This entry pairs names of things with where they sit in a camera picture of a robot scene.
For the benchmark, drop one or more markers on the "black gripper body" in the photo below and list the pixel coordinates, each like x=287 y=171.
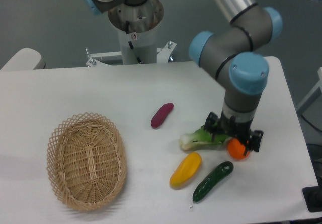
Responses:
x=232 y=128

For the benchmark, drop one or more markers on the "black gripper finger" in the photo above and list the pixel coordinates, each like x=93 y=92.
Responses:
x=212 y=126
x=253 y=141

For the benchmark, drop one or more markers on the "dark green cucumber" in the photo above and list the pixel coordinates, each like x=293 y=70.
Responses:
x=219 y=173

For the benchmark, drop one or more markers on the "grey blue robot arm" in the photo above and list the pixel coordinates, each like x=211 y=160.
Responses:
x=229 y=58

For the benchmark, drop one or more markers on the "green bok choy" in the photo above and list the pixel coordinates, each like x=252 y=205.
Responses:
x=201 y=138

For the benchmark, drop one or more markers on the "orange tangerine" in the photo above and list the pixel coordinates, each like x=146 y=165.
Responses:
x=236 y=149

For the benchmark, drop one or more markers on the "yellow mango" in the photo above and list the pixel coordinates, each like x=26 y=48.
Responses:
x=187 y=168

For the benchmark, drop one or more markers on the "purple sweet potato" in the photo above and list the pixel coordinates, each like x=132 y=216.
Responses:
x=160 y=116

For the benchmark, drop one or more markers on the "black device at table edge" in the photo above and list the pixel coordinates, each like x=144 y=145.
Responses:
x=312 y=197

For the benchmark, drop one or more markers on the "woven wicker basket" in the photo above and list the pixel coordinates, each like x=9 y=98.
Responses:
x=86 y=162

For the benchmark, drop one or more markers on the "white chair armrest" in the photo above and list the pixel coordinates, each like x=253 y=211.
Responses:
x=25 y=59

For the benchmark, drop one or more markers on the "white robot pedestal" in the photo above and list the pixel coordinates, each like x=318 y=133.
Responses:
x=137 y=46

